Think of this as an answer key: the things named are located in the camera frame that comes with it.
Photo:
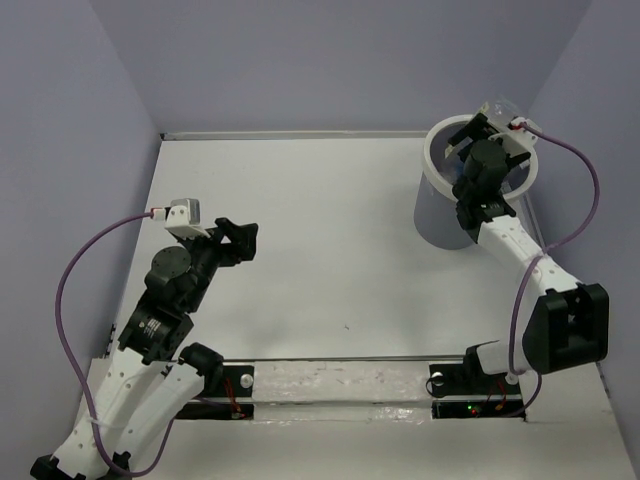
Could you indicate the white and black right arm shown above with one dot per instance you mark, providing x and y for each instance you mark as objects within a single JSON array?
[{"x": 557, "y": 322}]

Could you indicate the grey bin white rim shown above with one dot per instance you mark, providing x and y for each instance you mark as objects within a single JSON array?
[{"x": 438, "y": 217}]

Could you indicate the large clear yellow label bottle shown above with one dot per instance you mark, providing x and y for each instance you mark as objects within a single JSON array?
[{"x": 500, "y": 112}]

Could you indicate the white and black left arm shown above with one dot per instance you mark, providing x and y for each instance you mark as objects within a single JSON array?
[{"x": 152, "y": 375}]

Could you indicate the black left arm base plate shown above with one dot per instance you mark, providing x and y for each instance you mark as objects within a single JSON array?
[{"x": 220, "y": 397}]

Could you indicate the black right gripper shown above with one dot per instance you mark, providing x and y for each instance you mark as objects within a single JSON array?
[{"x": 473, "y": 129}]

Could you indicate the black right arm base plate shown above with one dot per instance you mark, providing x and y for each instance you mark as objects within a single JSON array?
[{"x": 456, "y": 395}]

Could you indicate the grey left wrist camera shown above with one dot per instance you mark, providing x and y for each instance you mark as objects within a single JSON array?
[{"x": 181, "y": 218}]

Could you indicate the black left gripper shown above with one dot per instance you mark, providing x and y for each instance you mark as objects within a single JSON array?
[{"x": 244, "y": 240}]

